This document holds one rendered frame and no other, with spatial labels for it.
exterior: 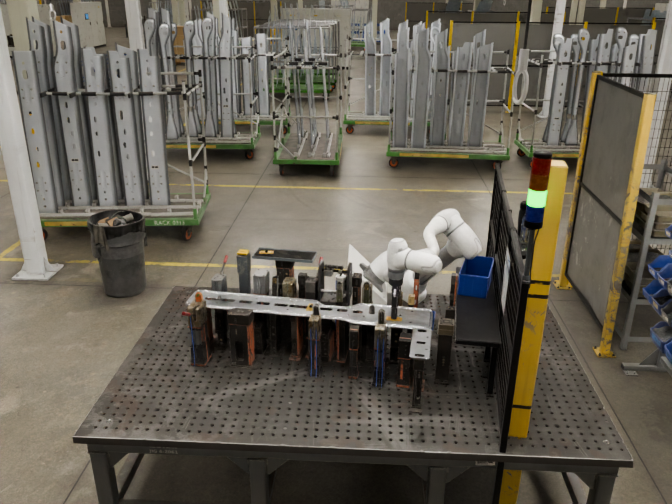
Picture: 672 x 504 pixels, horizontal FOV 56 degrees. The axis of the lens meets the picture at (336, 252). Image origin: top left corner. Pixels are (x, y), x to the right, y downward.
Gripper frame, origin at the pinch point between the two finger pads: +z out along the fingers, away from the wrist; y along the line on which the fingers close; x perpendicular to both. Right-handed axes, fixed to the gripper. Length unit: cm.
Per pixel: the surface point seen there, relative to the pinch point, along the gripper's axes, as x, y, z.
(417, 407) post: -16, -35, 33
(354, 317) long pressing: 21.1, -1.9, 4.6
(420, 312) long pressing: -13.5, 10.4, 4.6
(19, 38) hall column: 586, 548, -91
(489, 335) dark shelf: -49, -13, 2
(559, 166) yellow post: -65, -47, -95
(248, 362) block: 77, -16, 31
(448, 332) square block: -28.8, -11.9, 2.8
